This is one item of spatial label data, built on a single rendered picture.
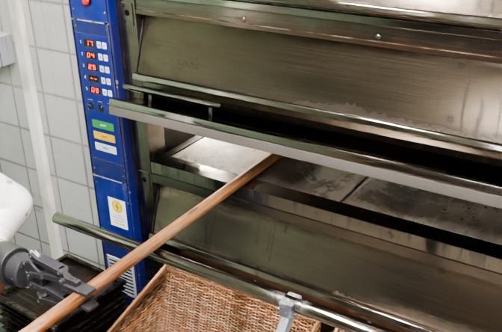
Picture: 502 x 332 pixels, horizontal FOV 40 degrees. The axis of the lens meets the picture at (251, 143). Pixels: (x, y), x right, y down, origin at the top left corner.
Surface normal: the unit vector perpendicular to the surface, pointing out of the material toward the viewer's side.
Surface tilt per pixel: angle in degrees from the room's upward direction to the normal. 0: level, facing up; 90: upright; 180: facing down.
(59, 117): 90
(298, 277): 70
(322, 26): 90
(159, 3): 90
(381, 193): 0
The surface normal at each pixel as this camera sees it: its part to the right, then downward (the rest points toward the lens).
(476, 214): -0.03, -0.91
